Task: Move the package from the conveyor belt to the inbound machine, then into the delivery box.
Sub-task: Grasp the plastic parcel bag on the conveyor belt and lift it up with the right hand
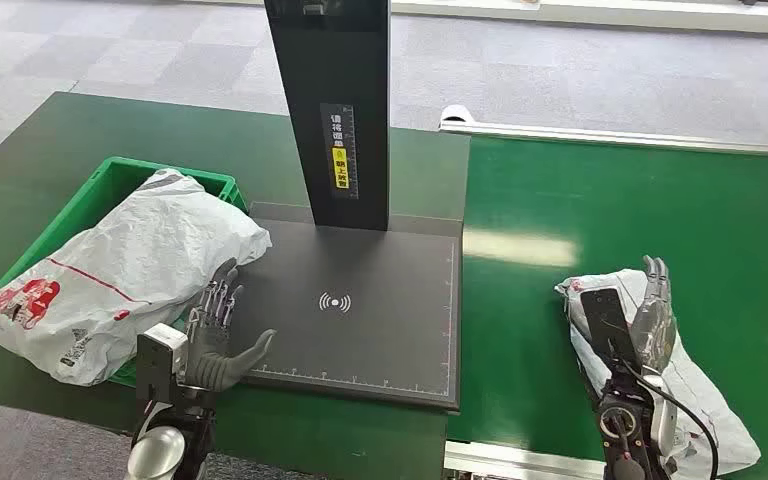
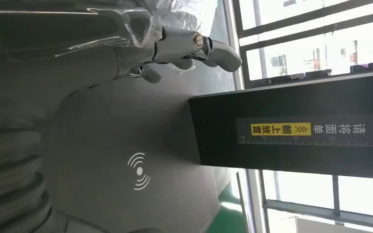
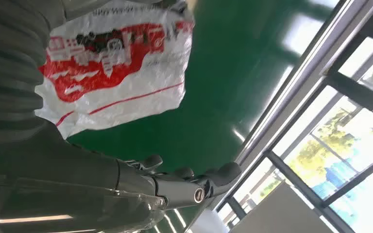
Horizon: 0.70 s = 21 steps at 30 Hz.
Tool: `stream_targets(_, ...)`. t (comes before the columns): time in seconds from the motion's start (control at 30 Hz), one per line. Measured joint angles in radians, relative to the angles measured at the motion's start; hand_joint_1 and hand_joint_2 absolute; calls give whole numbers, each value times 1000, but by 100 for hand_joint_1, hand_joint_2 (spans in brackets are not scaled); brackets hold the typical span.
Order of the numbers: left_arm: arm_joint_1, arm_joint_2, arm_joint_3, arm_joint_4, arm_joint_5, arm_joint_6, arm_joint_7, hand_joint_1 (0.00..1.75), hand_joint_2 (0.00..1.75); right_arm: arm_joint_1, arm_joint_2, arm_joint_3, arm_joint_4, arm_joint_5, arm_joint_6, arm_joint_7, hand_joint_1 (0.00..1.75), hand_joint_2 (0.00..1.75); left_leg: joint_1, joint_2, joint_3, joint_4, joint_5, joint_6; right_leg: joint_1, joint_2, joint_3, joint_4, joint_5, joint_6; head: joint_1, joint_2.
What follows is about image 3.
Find green conveyor belt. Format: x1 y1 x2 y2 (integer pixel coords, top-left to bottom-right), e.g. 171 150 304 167
67 0 339 233

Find long silver conveyor rail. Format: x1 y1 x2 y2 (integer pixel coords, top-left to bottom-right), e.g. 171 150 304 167
183 0 373 233

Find dark window frame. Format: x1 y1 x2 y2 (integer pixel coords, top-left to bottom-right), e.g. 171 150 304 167
215 0 373 233

